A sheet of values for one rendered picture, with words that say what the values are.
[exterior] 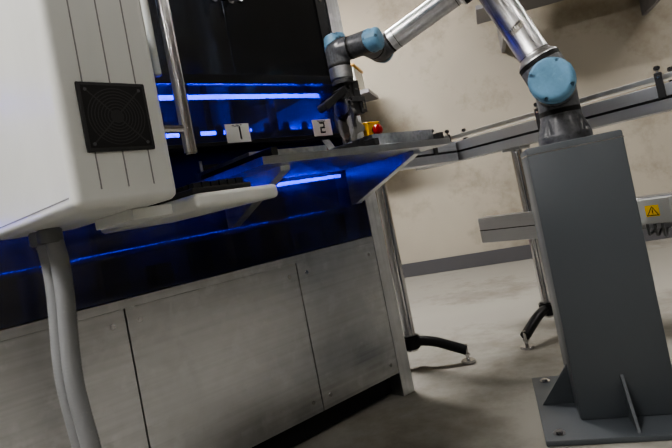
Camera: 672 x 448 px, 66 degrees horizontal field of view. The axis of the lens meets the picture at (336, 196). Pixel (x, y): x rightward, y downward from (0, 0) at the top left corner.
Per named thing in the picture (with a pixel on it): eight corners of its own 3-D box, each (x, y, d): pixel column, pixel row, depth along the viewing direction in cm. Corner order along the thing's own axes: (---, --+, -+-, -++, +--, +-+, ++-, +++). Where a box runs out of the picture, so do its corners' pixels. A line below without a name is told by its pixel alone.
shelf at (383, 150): (183, 194, 158) (182, 187, 158) (354, 170, 202) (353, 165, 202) (263, 164, 121) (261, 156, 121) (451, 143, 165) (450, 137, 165)
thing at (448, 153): (355, 175, 204) (347, 135, 204) (331, 181, 216) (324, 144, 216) (461, 159, 247) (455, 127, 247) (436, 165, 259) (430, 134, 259)
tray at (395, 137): (306, 167, 174) (304, 157, 174) (363, 160, 190) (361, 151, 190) (374, 146, 147) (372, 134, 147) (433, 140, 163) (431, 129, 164)
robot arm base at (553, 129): (588, 138, 160) (582, 106, 160) (598, 134, 145) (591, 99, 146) (537, 149, 164) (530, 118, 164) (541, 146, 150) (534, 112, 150)
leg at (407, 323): (398, 352, 221) (363, 176, 223) (412, 346, 227) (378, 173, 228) (413, 354, 214) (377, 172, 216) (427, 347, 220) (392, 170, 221)
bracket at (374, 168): (351, 204, 188) (344, 169, 188) (357, 203, 190) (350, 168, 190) (421, 191, 162) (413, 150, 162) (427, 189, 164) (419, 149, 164)
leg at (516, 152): (535, 318, 232) (501, 150, 234) (546, 312, 237) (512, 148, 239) (554, 319, 225) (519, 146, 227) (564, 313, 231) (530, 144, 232)
